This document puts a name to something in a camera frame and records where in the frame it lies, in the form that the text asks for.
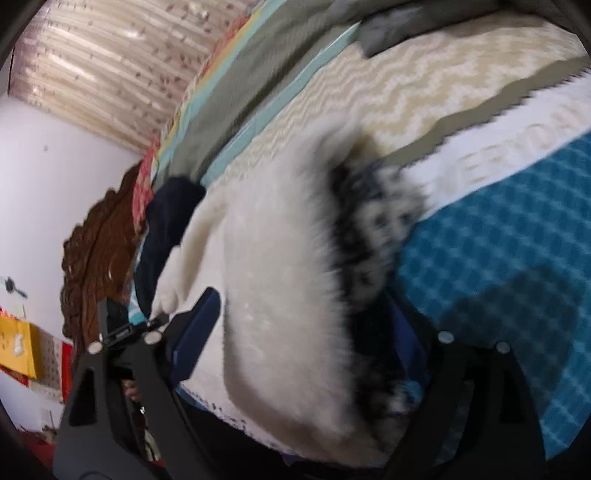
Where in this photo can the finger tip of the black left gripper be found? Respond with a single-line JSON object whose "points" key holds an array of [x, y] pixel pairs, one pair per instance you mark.
{"points": [[114, 324]]}

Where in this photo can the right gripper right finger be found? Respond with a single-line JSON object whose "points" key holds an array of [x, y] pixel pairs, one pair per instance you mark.
{"points": [[476, 418]]}

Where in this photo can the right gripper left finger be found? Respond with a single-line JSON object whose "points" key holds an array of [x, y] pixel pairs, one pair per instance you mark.
{"points": [[96, 438]]}

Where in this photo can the white navy patterned fleece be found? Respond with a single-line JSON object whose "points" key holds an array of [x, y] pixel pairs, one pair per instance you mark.
{"points": [[301, 357]]}

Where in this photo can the carved wooden headboard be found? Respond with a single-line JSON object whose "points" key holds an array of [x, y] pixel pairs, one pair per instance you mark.
{"points": [[96, 259]]}

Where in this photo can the red floral pillow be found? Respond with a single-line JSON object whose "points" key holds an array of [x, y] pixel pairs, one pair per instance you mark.
{"points": [[142, 191]]}

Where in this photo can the dark navy folded garment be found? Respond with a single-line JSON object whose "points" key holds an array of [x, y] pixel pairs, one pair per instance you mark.
{"points": [[167, 215]]}

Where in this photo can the floral beige curtain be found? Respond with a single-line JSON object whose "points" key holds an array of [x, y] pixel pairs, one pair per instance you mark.
{"points": [[118, 69]]}

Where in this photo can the grey puffer jacket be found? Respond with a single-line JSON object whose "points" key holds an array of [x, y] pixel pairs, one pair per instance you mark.
{"points": [[386, 24]]}

